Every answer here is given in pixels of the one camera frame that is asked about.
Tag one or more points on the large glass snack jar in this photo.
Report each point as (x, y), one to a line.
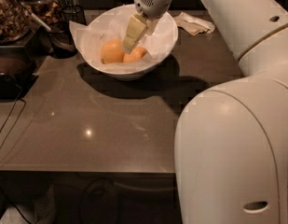
(14, 23)

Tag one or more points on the orange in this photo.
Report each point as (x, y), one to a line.
(111, 52)
(136, 55)

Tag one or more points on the black appliance box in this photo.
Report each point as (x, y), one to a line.
(16, 73)

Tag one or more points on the folded paper napkins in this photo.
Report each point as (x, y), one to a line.
(194, 25)

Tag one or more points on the white ceramic bowl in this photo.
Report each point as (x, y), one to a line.
(159, 44)

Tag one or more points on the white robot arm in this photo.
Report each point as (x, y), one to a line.
(231, 141)

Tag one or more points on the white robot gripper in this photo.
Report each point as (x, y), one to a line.
(151, 4)

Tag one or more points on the white paper bowl liner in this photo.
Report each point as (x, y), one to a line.
(112, 24)

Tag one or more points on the black wire cup holder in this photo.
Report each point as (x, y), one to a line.
(74, 13)

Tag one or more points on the black scoop with white handle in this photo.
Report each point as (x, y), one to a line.
(60, 39)

